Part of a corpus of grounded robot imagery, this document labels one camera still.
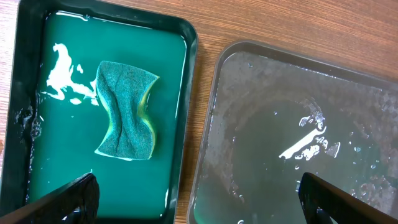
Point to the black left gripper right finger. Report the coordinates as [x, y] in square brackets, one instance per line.
[322, 202]

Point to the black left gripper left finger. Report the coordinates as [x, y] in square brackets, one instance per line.
[74, 202]

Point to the green and yellow sponge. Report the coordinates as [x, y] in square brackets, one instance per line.
[123, 92]

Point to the small green soapy water tray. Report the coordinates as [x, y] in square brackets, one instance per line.
[56, 120]

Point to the large dark grey tray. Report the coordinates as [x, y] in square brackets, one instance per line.
[274, 115]

